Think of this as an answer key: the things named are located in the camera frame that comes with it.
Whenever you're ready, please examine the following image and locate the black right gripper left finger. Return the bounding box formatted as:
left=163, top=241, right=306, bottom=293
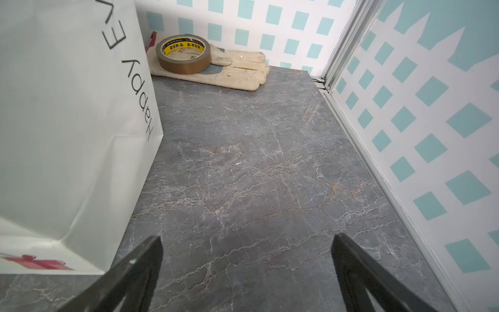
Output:
left=59, top=236, right=163, bottom=311

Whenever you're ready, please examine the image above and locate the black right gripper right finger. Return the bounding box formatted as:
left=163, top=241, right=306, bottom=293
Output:
left=331, top=233, right=435, bottom=311

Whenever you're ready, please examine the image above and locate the white paper gift bag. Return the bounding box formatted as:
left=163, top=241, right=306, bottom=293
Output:
left=1, top=1, right=163, bottom=275

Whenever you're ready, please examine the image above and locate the brown packing tape roll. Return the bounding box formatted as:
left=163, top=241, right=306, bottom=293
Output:
left=155, top=35, right=212, bottom=75

